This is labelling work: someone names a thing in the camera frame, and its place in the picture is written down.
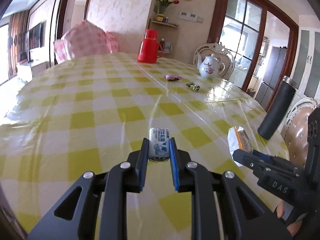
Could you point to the blue white milk candy packet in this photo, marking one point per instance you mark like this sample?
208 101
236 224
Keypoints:
158 144

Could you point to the black cylindrical bottle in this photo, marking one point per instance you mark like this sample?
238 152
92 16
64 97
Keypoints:
281 104

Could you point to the vase of red flowers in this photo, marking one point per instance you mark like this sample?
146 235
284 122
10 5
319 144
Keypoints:
160 7

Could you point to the pink checkered covered chair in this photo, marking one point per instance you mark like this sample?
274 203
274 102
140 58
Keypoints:
84 39

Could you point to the brown ornate padded chair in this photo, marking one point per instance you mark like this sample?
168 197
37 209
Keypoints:
295 130

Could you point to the wall mounted television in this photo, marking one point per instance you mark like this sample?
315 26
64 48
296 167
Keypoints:
35 37

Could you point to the green snack packet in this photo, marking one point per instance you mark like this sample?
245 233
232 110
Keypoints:
193 86

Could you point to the red thermos jug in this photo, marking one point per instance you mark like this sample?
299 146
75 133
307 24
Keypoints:
150 48

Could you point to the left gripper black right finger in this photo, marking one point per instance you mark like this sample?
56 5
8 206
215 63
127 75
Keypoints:
222 205

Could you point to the white floral teapot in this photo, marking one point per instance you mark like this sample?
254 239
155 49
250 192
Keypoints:
210 67

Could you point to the cream ornate padded chair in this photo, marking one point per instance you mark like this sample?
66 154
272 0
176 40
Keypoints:
222 56

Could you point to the person's right hand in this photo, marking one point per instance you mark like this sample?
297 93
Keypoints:
287 213

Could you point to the orange white snack packet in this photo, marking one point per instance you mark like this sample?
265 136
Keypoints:
238 140

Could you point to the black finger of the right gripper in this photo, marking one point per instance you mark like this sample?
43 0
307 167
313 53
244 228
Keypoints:
255 161
278 161

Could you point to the purple snack packet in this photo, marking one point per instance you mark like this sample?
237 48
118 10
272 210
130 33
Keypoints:
172 77

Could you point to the wooden corner shelf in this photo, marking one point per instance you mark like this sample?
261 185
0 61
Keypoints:
167 35

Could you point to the dark grey refrigerator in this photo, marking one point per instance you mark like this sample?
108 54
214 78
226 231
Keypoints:
271 77

